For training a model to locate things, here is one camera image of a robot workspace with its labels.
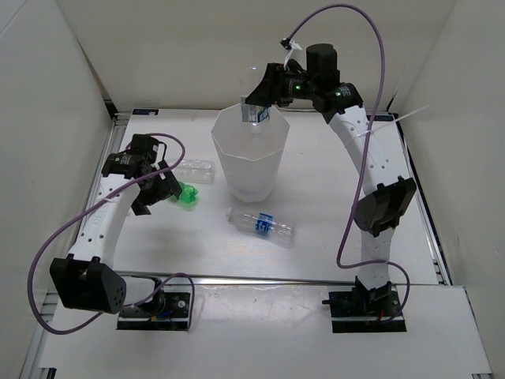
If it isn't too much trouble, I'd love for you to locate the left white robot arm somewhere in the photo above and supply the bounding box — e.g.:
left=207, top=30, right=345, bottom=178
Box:
left=50, top=134, right=182, bottom=313

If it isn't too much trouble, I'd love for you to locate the crushed green plastic bottle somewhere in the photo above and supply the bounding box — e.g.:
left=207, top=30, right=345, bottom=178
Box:
left=168, top=182, right=199, bottom=208

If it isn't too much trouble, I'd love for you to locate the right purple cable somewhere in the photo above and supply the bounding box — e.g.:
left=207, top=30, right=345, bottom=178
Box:
left=279, top=3, right=411, bottom=325

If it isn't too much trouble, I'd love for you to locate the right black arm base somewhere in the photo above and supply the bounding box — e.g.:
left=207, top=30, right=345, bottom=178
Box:
left=321, top=277, right=407, bottom=334

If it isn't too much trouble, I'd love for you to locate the clear bottle green blue label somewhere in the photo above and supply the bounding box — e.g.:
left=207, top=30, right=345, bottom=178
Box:
left=239, top=66, right=271, bottom=137

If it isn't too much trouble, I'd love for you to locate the purple cable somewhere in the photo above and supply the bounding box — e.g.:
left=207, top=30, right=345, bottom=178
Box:
left=28, top=133, right=196, bottom=335
left=279, top=3, right=411, bottom=325

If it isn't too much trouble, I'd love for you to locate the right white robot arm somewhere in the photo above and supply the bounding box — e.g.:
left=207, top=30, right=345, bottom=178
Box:
left=244, top=43, right=417, bottom=316

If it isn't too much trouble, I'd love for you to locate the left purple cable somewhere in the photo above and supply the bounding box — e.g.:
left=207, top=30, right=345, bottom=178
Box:
left=28, top=133, right=196, bottom=335

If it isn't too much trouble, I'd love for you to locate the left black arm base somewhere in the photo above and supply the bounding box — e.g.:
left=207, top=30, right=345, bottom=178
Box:
left=116, top=274, right=196, bottom=332

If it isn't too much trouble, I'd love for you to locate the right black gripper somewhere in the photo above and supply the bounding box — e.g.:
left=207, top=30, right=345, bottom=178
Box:
left=245, top=63, right=319, bottom=108

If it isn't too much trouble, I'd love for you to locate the clear plastic bottle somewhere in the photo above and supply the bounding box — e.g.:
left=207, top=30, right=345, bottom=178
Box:
left=173, top=159, right=215, bottom=185

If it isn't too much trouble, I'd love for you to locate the white octagonal plastic bin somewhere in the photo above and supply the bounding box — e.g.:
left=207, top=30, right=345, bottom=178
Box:
left=211, top=103, right=290, bottom=203

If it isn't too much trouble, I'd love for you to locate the aluminium frame rail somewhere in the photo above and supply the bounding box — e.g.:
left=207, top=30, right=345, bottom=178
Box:
left=117, top=270, right=354, bottom=286

